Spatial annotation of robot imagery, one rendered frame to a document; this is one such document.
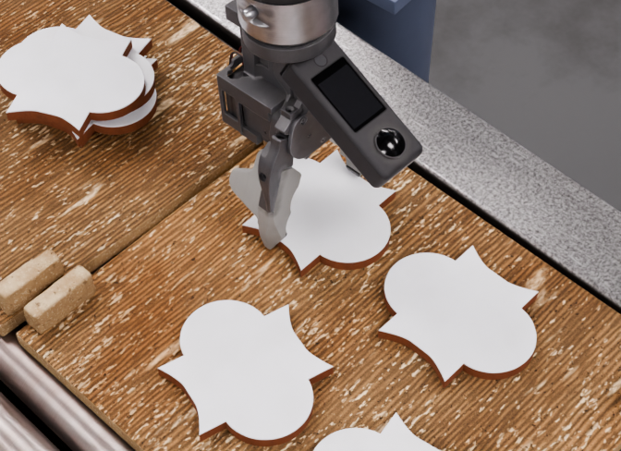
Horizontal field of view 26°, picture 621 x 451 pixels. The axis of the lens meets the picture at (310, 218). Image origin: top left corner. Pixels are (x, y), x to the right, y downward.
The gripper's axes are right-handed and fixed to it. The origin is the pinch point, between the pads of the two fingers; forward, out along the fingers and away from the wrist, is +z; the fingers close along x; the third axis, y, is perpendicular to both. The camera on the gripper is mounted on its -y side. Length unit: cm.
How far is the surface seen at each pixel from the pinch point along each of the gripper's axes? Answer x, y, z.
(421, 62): -44, 26, 28
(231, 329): 13.9, -3.5, -0.1
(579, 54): -119, 48, 91
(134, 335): 19.2, 2.3, 0.6
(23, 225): 18.1, 17.6, -0.4
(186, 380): 19.6, -4.3, -0.1
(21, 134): 11.7, 25.8, -0.9
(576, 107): -107, 40, 92
